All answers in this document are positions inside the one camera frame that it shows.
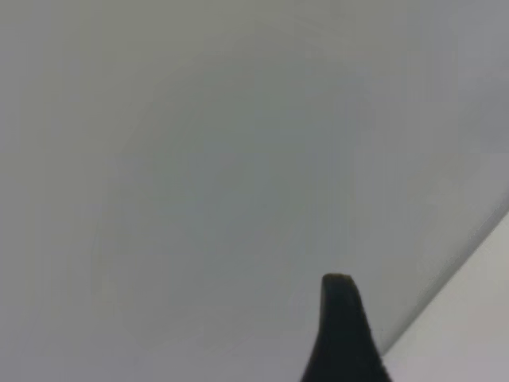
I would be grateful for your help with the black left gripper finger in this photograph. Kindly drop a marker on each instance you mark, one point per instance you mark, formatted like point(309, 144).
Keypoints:
point(342, 338)

